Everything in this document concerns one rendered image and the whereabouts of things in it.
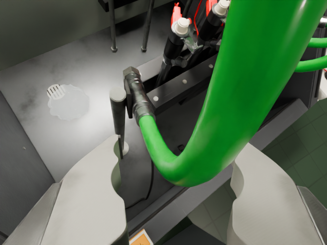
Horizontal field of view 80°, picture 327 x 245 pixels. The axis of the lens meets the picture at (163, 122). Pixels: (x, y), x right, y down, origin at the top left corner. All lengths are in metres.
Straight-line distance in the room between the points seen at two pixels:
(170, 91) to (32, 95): 0.36
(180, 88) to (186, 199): 0.23
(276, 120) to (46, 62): 0.62
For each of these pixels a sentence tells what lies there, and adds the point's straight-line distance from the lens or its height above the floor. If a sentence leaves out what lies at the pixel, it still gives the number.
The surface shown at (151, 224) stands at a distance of 0.42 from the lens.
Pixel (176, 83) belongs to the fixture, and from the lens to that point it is 0.44.
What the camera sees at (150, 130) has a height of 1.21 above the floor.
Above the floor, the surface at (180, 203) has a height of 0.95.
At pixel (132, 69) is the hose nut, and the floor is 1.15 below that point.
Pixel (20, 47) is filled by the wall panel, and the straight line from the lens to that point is 0.63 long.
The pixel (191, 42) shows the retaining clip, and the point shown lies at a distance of 0.31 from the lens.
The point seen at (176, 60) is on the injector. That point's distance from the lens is 0.34.
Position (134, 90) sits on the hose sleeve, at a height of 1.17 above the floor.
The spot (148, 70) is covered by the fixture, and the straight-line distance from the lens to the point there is 0.44.
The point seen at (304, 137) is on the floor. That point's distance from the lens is 2.03.
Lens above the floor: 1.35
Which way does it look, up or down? 70 degrees down
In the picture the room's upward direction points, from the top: 36 degrees clockwise
